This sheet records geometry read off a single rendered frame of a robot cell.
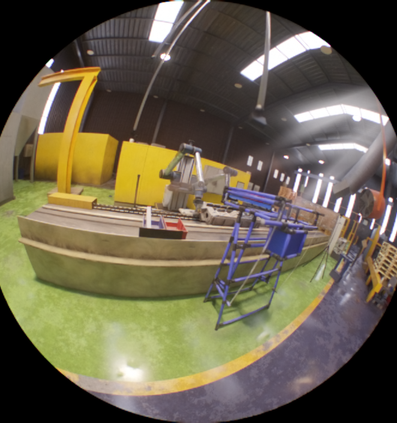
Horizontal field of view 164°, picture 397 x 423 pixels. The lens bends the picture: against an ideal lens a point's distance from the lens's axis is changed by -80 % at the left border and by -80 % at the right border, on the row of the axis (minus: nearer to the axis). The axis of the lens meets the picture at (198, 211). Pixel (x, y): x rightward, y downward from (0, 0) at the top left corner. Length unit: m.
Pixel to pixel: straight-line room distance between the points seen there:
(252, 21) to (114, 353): 10.40
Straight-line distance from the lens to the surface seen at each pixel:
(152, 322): 1.56
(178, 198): 3.48
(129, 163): 3.84
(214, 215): 1.81
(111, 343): 1.50
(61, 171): 4.17
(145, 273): 1.42
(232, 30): 9.37
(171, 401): 1.42
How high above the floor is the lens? 1.41
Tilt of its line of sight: 16 degrees down
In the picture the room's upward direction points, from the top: 15 degrees clockwise
